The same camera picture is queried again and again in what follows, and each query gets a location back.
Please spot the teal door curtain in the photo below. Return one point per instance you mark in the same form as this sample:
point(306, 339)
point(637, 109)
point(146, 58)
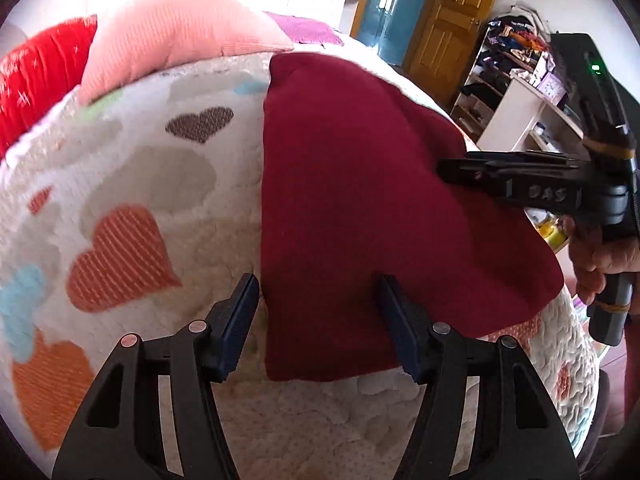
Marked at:
point(390, 10)

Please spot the white shelf unit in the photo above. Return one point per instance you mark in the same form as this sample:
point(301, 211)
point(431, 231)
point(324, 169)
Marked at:
point(520, 110)

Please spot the purple clock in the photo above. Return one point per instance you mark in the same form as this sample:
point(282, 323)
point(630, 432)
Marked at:
point(552, 87)

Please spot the shoe rack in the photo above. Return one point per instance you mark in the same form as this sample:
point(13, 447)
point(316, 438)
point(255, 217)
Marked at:
point(485, 80)

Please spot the person's right hand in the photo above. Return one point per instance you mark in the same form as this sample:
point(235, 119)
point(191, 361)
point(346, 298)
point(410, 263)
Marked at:
point(585, 255)

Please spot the wooden door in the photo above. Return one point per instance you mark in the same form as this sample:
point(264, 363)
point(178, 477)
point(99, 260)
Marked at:
point(450, 25)

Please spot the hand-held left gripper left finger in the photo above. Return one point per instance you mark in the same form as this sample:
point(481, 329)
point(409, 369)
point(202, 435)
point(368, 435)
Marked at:
point(235, 330)

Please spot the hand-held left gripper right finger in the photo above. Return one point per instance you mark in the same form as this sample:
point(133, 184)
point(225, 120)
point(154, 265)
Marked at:
point(400, 330)

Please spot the pink pillow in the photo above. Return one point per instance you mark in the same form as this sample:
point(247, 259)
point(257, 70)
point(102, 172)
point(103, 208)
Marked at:
point(175, 30)

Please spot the yellow container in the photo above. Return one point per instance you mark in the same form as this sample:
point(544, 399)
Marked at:
point(552, 232)

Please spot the dark red sweater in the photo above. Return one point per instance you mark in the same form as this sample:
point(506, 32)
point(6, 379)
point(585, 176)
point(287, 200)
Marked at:
point(350, 185)

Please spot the quilted heart-pattern bedspread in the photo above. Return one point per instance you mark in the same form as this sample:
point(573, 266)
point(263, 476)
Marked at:
point(150, 170)

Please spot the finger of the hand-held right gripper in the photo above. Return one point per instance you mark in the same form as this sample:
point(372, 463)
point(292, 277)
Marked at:
point(480, 170)

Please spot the red pillow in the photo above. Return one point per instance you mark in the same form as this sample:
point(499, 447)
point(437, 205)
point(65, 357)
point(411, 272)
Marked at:
point(40, 75)

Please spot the pile of clothes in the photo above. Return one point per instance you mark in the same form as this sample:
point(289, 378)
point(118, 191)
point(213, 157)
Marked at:
point(517, 30)

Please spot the magenta fleece cushion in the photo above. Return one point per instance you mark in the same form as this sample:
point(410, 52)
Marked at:
point(310, 30)

